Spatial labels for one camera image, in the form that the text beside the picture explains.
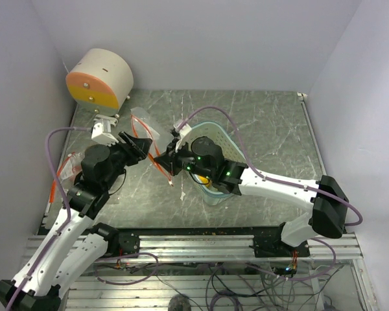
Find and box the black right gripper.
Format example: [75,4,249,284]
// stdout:
[154,137,214,180]

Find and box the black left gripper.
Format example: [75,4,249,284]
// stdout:
[100,130,152,189]

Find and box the clear zip bag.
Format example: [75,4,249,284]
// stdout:
[130,107,174,186]
[48,152,84,203]

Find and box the blue green plastic basket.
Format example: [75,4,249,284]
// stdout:
[187,121,249,207]

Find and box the clear zip top bag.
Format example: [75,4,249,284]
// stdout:
[48,152,84,203]

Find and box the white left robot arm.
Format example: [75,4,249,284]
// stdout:
[0,132,152,310]

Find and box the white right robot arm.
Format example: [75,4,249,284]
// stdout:
[154,136,348,257]

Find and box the small white metal block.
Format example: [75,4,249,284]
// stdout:
[93,114,118,127]

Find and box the yellow pear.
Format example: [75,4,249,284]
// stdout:
[196,175,211,187]

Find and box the round white drawer box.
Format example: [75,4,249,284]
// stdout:
[65,48,134,116]

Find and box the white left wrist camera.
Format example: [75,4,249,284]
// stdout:
[91,120,119,146]

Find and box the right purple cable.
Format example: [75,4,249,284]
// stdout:
[178,105,364,282]

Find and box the purple cable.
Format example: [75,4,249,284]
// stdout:
[178,105,364,282]
[5,126,159,311]

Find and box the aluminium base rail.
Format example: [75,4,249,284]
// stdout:
[22,233,360,263]

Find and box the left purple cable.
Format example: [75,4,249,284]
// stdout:
[5,126,159,311]

